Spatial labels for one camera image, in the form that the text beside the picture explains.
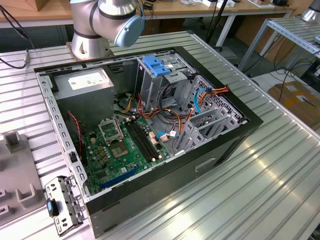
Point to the grey metal bracket plate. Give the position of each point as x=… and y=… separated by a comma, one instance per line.
x=66, y=197

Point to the grey parts rack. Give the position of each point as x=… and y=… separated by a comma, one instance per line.
x=18, y=170

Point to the black clip with blue tab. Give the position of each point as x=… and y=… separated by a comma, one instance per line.
x=50, y=207

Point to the small brown cardboard box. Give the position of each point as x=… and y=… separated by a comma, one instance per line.
x=39, y=5

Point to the large brown cardboard box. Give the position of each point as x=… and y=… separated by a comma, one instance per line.
x=292, y=100

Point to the black RAM slot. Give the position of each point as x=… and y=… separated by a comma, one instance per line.
x=145, y=139
x=142, y=141
x=148, y=138
x=138, y=142

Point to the small white box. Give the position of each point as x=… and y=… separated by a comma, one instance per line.
x=209, y=3

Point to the blue expansion slot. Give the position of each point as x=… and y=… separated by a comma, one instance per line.
x=117, y=180

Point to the green motherboard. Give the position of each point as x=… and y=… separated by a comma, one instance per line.
x=130, y=160

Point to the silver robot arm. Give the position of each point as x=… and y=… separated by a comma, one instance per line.
x=87, y=25

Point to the metal slat side table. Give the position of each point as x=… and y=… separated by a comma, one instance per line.
x=295, y=32

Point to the grey metal drive cage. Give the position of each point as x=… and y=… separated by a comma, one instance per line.
x=152, y=87

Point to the grey metal disk bay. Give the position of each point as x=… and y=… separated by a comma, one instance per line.
x=195, y=140

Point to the black square chipset chip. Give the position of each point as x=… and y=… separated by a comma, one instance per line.
x=102, y=175

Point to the black open PC case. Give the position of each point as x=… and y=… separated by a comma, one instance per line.
x=155, y=187

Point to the blue plastic drive bracket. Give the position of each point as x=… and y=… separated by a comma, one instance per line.
x=155, y=66

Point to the grey power supply unit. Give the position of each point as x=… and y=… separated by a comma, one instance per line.
x=85, y=105

